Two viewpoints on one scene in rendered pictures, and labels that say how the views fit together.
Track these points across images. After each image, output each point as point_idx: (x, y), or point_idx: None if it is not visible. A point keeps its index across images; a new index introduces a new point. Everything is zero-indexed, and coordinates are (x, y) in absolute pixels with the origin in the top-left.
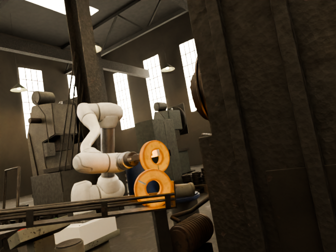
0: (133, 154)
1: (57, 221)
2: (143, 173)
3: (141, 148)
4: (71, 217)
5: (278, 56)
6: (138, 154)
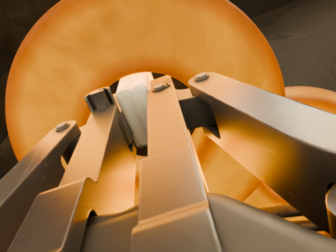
0: (212, 219)
1: None
2: (321, 88)
3: (230, 2)
4: None
5: None
6: (156, 155)
